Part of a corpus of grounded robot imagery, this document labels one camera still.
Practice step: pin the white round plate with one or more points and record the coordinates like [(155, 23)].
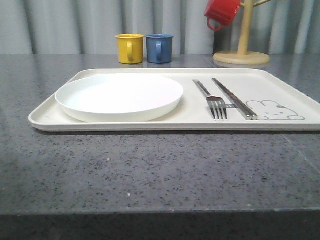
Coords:
[(119, 97)]

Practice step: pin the silver metal fork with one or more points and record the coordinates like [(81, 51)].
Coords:
[(216, 104)]

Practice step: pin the silver metal chopstick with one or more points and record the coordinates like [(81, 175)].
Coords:
[(231, 98), (238, 101)]

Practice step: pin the cream rabbit serving tray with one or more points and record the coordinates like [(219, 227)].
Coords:
[(279, 106)]

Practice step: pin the blue mug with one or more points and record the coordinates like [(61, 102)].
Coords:
[(159, 48)]

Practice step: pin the yellow mug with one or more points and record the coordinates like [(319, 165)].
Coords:
[(130, 48)]

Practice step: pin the wooden mug tree stand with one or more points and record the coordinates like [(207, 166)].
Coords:
[(243, 56)]

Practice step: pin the red mug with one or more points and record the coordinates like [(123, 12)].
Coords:
[(221, 11)]

